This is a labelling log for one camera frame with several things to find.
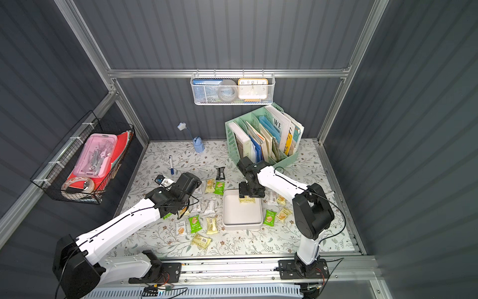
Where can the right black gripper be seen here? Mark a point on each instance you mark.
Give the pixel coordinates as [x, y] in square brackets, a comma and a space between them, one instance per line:
[246, 189]

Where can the yellow cookie packet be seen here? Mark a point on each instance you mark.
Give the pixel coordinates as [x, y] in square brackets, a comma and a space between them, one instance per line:
[201, 241]
[283, 214]
[281, 201]
[211, 226]
[247, 200]
[210, 186]
[183, 212]

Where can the silver white cookie packet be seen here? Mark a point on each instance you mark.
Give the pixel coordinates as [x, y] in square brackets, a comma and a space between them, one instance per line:
[181, 229]

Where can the black cookie packet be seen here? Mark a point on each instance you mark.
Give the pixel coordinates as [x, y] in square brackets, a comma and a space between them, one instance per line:
[220, 173]

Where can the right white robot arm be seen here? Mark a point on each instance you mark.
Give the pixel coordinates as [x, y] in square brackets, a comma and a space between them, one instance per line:
[311, 208]

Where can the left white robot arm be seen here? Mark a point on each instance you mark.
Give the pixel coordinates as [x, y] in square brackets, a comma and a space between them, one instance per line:
[80, 263]

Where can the white storage box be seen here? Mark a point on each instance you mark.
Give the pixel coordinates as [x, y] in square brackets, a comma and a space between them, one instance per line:
[241, 216]

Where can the blue box in basket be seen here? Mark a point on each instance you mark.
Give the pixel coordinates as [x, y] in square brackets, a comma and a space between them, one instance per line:
[205, 90]

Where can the blue white marker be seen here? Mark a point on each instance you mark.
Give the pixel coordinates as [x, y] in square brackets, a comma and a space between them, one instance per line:
[171, 165]

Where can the blue folder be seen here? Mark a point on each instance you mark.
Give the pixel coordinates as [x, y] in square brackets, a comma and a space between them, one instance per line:
[257, 150]

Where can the white brown book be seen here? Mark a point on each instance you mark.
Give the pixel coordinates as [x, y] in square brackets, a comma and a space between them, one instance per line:
[244, 142]

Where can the mint green file organizer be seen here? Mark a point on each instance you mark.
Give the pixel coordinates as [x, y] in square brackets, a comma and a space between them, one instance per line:
[258, 125]

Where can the blue small bottle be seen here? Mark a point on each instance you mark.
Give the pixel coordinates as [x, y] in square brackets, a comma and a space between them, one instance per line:
[196, 141]

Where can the white book WE cover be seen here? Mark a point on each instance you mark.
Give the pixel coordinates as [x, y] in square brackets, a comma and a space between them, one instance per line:
[284, 126]

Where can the clear tape roll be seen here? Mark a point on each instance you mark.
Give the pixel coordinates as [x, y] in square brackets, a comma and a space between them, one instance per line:
[83, 184]

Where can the pink plastic case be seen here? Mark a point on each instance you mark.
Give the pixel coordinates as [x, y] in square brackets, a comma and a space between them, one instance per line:
[96, 156]

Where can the yellow white clock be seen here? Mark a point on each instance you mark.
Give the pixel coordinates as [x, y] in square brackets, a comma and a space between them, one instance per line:
[252, 89]

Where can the grey tape roll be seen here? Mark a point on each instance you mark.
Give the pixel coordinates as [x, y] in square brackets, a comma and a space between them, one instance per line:
[227, 90]

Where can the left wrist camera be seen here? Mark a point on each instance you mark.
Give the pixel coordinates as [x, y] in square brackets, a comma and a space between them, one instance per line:
[163, 181]

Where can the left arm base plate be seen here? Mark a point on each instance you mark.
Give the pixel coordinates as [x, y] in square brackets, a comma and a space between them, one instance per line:
[166, 273]

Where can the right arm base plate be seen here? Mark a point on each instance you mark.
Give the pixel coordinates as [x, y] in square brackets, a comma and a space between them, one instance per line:
[296, 270]

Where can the black wire side basket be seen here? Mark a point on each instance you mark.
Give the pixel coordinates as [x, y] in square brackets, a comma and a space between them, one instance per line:
[57, 169]

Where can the white wire wall basket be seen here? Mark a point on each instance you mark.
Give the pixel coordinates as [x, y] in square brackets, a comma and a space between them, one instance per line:
[237, 101]

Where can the aluminium rail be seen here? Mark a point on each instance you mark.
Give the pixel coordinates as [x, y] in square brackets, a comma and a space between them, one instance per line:
[252, 270]

